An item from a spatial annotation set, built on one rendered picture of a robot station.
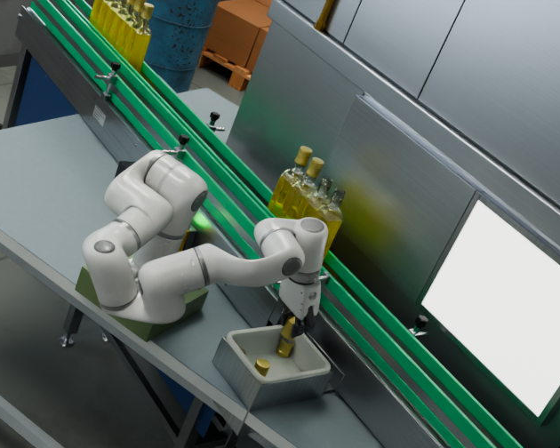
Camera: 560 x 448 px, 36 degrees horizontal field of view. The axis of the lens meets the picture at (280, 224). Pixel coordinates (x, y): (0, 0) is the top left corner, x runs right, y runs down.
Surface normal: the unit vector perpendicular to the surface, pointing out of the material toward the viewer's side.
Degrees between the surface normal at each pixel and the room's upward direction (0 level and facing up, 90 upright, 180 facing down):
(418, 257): 90
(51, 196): 0
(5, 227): 0
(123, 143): 90
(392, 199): 90
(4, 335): 0
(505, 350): 90
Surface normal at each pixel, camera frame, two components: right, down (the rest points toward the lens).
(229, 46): -0.42, 0.29
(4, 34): 0.80, 0.51
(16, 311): 0.36, -0.82
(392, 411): -0.76, 0.02
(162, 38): 0.12, 0.51
